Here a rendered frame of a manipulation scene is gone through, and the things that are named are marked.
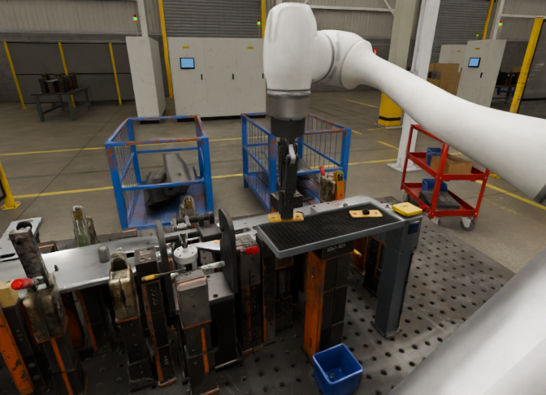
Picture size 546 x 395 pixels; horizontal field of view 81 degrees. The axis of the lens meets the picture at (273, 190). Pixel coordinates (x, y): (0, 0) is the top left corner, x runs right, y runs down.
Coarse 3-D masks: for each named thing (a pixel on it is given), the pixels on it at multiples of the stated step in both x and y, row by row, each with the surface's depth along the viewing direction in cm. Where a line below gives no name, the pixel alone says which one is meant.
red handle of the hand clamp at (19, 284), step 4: (16, 280) 65; (20, 280) 65; (24, 280) 66; (28, 280) 68; (32, 280) 71; (36, 280) 72; (40, 280) 75; (44, 280) 78; (12, 284) 64; (16, 284) 64; (20, 284) 65; (24, 284) 65; (28, 284) 67; (32, 284) 70; (36, 284) 73; (12, 288) 64; (16, 288) 64; (20, 288) 65; (24, 288) 66
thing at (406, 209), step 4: (396, 204) 95; (400, 204) 95; (404, 204) 95; (408, 204) 95; (392, 208) 95; (396, 208) 93; (400, 208) 93; (404, 208) 93; (408, 208) 93; (412, 208) 93; (416, 208) 93; (400, 212) 92; (404, 212) 91; (408, 212) 90; (412, 212) 91; (416, 212) 91; (420, 212) 92
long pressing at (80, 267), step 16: (304, 208) 129; (240, 224) 117; (256, 224) 117; (128, 240) 107; (144, 240) 107; (48, 256) 98; (64, 256) 98; (80, 256) 98; (96, 256) 98; (160, 256) 99; (0, 272) 91; (16, 272) 91; (64, 272) 91; (80, 272) 91; (96, 272) 91; (64, 288) 84; (80, 288) 86
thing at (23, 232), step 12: (24, 228) 72; (12, 240) 69; (24, 240) 70; (24, 252) 72; (36, 252) 73; (24, 264) 73; (36, 264) 74; (36, 276) 76; (36, 288) 77; (48, 288) 78
